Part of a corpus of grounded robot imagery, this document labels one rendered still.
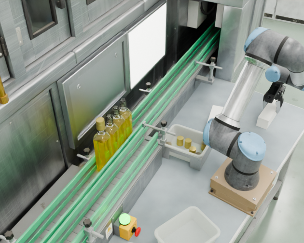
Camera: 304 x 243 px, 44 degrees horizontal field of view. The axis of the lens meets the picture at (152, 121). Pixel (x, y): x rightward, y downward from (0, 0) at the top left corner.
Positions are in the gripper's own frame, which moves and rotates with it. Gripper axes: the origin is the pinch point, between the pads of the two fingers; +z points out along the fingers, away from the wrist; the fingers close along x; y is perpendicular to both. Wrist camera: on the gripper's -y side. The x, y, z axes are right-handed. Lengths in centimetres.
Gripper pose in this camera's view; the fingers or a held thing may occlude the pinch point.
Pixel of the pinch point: (270, 110)
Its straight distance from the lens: 221.8
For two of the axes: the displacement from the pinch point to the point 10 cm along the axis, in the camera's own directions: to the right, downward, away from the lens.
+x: -8.4, -3.5, 4.2
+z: 0.0, 7.7, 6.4
